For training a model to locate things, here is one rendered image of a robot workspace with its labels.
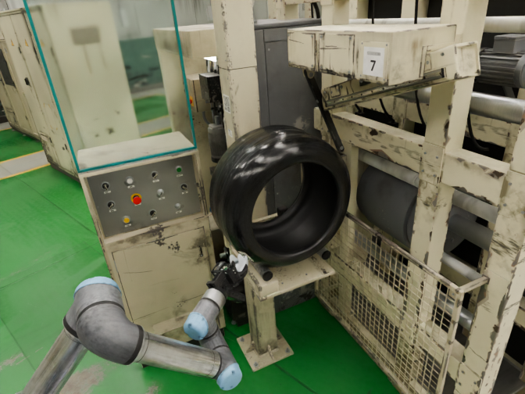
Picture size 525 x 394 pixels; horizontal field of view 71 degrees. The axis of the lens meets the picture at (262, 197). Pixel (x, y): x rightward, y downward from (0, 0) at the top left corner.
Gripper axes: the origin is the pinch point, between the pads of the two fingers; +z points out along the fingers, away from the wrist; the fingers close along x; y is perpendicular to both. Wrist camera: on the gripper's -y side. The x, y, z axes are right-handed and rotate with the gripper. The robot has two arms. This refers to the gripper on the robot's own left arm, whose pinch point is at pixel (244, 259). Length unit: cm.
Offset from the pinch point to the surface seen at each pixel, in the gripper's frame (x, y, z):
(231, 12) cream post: -11, 78, 50
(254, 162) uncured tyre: -14.7, 31.6, 13.4
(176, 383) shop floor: 88, -77, -9
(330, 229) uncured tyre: -22.9, -11.1, 28.4
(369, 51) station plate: -58, 49, 30
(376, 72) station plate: -59, 44, 27
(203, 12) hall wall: 611, 171, 1003
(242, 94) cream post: -1, 49, 47
